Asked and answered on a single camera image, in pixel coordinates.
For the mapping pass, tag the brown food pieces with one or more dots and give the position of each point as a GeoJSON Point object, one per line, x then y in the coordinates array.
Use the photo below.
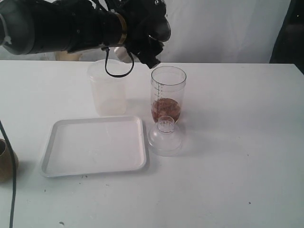
{"type": "Point", "coordinates": [165, 107]}

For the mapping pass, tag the dark object at right edge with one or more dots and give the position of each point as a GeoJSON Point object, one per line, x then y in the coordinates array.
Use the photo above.
{"type": "Point", "coordinates": [289, 45]}

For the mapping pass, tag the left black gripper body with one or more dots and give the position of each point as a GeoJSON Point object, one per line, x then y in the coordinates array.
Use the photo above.
{"type": "Point", "coordinates": [147, 25]}

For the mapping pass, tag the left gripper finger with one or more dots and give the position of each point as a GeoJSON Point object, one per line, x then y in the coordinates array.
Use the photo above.
{"type": "Point", "coordinates": [147, 50]}

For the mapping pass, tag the white cable tie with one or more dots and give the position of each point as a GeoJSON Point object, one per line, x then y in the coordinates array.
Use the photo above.
{"type": "Point", "coordinates": [6, 38]}

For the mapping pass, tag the clear graduated shaker body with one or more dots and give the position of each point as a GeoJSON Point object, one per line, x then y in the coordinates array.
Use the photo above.
{"type": "Point", "coordinates": [168, 82]}

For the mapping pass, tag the white rectangular tray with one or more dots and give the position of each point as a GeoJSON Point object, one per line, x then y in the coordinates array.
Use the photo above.
{"type": "Point", "coordinates": [94, 145]}

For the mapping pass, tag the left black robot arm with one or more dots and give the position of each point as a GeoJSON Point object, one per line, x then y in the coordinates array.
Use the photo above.
{"type": "Point", "coordinates": [38, 26]}

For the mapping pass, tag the translucent plastic container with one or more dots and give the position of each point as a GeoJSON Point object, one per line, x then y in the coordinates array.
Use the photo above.
{"type": "Point", "coordinates": [108, 92]}

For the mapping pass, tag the stainless steel cup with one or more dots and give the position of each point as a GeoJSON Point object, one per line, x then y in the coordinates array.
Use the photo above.
{"type": "Point", "coordinates": [122, 54]}

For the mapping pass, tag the clear shaker lid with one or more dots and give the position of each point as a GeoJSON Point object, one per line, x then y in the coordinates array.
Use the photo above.
{"type": "Point", "coordinates": [164, 137]}

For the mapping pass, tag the brown wooden cup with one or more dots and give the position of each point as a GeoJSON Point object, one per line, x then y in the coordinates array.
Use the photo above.
{"type": "Point", "coordinates": [6, 168]}

